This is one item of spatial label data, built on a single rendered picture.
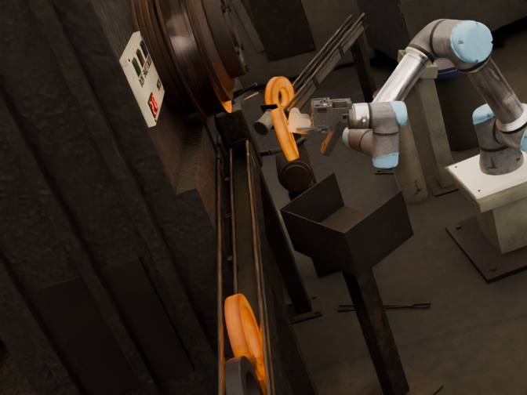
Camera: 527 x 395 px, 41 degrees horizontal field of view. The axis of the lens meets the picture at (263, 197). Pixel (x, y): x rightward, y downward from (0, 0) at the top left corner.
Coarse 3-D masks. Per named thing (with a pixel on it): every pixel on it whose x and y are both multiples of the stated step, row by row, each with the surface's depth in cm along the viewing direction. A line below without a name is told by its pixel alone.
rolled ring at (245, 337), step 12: (228, 300) 148; (240, 300) 148; (228, 312) 145; (240, 312) 144; (252, 312) 158; (228, 324) 143; (240, 324) 142; (252, 324) 156; (240, 336) 142; (252, 336) 156; (240, 348) 141; (252, 348) 155; (252, 360) 142
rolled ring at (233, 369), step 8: (232, 360) 134; (240, 360) 133; (248, 360) 139; (224, 368) 132; (232, 368) 131; (240, 368) 130; (248, 368) 137; (224, 376) 130; (232, 376) 129; (240, 376) 129; (248, 376) 139; (256, 376) 142; (232, 384) 128; (240, 384) 128; (248, 384) 140; (256, 384) 140; (232, 392) 127; (240, 392) 127; (248, 392) 141; (256, 392) 141
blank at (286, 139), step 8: (272, 112) 201; (280, 112) 199; (272, 120) 198; (280, 120) 198; (280, 128) 197; (280, 136) 197; (288, 136) 197; (288, 144) 198; (288, 152) 199; (296, 152) 202; (288, 160) 203
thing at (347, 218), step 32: (320, 192) 195; (288, 224) 189; (320, 224) 175; (352, 224) 193; (384, 224) 175; (320, 256) 184; (352, 256) 171; (384, 256) 177; (352, 288) 196; (384, 320) 201; (384, 352) 204; (384, 384) 212; (416, 384) 216
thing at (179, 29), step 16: (160, 0) 191; (176, 0) 190; (176, 16) 189; (176, 32) 189; (192, 32) 188; (176, 48) 190; (192, 48) 190; (192, 64) 192; (192, 80) 194; (208, 80) 194; (208, 96) 199; (208, 112) 207; (224, 112) 209
